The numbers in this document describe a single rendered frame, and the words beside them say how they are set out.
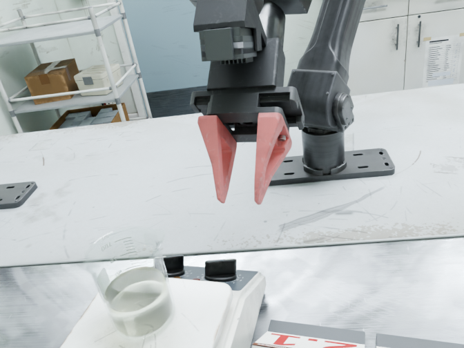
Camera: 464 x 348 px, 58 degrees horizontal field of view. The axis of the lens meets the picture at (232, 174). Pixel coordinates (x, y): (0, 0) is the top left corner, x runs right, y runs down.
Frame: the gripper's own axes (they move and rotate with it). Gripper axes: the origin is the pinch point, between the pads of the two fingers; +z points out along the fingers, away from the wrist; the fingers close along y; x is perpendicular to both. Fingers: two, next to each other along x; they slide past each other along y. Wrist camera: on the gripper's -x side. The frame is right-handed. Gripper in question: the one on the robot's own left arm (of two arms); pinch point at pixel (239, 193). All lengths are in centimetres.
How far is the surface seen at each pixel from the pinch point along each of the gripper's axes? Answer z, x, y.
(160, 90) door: -146, 224, -143
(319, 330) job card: 11.2, 7.3, 7.0
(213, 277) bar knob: 7.5, 3.4, -2.8
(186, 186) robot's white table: -7.6, 23.7, -16.3
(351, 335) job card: 11.3, 7.2, 10.0
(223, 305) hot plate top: 10.0, -2.6, 0.4
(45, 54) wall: -138, 158, -196
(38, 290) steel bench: 10.6, 8.3, -26.9
